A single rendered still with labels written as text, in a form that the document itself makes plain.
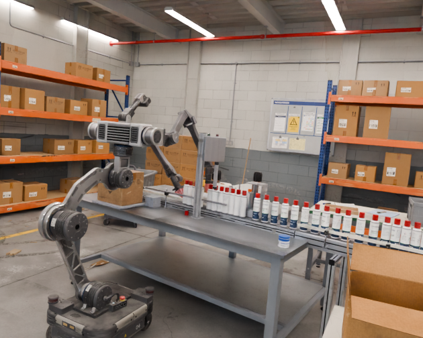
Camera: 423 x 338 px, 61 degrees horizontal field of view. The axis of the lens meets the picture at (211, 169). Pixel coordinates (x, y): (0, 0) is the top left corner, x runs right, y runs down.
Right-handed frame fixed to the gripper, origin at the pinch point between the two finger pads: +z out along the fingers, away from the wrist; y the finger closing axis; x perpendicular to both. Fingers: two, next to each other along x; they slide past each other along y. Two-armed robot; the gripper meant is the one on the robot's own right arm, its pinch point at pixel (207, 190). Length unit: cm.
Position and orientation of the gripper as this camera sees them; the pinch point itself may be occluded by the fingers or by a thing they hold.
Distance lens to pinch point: 302.8
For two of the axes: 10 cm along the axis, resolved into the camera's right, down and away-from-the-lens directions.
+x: -5.6, 0.3, -8.3
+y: -8.2, -1.3, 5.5
